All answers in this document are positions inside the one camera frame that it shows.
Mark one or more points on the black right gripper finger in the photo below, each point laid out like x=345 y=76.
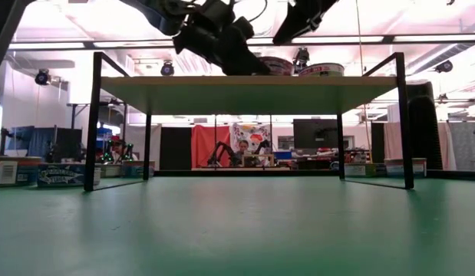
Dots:
x=298 y=27

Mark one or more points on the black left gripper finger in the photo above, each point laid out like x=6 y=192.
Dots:
x=241 y=57

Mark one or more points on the red-label silver-lid can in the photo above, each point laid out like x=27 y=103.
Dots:
x=279 y=67

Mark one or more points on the blue-label silver-lid can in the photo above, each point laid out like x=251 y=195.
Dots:
x=60 y=175

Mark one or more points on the black background robot arm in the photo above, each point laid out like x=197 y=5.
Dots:
x=266 y=146
x=221 y=151

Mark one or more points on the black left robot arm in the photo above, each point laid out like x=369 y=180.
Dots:
x=156 y=17

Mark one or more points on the black ceiling spotlight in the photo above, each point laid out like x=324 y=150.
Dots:
x=167 y=69
x=444 y=66
x=301 y=57
x=42 y=76

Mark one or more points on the white colourful painted cloth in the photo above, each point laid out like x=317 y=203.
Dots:
x=252 y=134

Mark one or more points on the person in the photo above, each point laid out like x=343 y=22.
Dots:
x=243 y=147

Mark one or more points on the red hanging cloth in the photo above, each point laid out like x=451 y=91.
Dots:
x=206 y=145

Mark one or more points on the black monitor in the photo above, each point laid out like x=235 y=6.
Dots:
x=314 y=134

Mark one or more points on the black room divider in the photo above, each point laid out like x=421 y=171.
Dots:
x=175 y=147

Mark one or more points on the blue storage box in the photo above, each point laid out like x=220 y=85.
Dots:
x=104 y=133

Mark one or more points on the black device green lights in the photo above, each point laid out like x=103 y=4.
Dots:
x=116 y=151

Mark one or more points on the black corrugated column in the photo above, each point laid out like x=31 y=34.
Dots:
x=425 y=126

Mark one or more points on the green table mat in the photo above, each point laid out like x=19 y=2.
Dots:
x=237 y=230

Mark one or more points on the grey curtain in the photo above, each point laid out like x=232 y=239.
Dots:
x=467 y=145

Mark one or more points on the blue room divider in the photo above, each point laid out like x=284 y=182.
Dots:
x=30 y=142

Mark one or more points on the black table frame rails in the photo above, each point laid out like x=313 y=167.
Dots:
x=245 y=173

